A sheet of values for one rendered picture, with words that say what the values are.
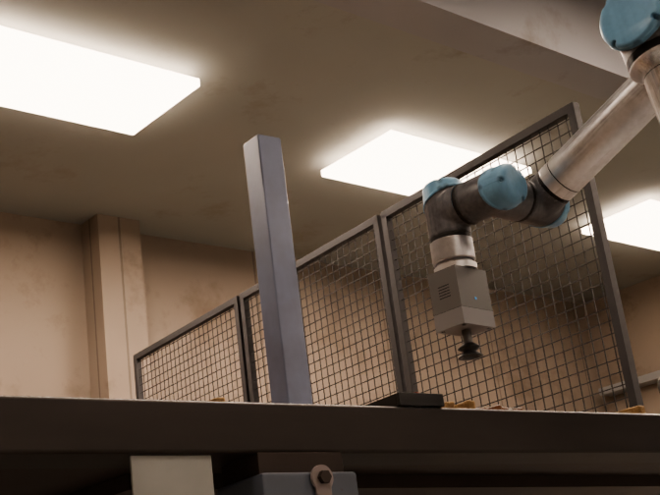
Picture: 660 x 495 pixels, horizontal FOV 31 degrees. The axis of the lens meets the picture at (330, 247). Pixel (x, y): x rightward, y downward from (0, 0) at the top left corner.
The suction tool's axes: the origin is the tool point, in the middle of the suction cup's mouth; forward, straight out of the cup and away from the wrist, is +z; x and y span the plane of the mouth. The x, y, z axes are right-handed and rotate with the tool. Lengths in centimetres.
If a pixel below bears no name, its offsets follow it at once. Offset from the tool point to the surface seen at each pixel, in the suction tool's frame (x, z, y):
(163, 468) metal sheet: 16, 23, 78
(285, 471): 19, 24, 63
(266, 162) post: -157, -122, -107
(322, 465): 22, 24, 59
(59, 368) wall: -466, -136, -215
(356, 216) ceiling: -375, -230, -390
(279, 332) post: -158, -60, -105
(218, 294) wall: -459, -196, -336
